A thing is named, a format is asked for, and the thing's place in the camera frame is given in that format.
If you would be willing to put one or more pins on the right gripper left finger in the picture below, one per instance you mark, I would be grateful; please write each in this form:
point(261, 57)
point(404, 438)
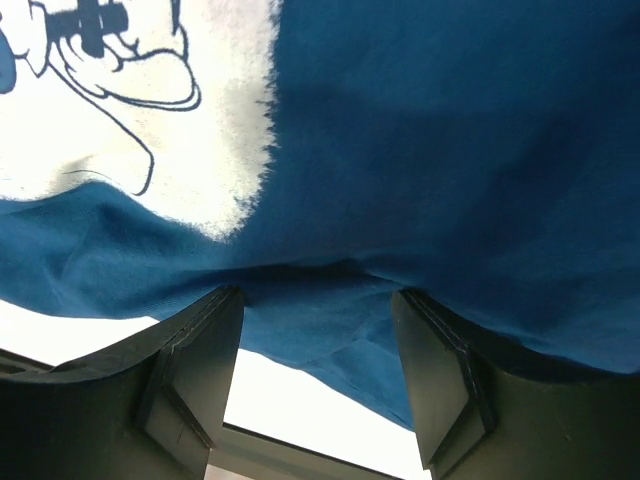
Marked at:
point(150, 406)

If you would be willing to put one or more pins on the blue printed t-shirt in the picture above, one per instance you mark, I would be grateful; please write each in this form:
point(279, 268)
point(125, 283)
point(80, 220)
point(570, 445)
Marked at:
point(322, 155)

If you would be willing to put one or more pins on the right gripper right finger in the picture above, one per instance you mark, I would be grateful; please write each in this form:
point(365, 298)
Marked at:
point(484, 407)

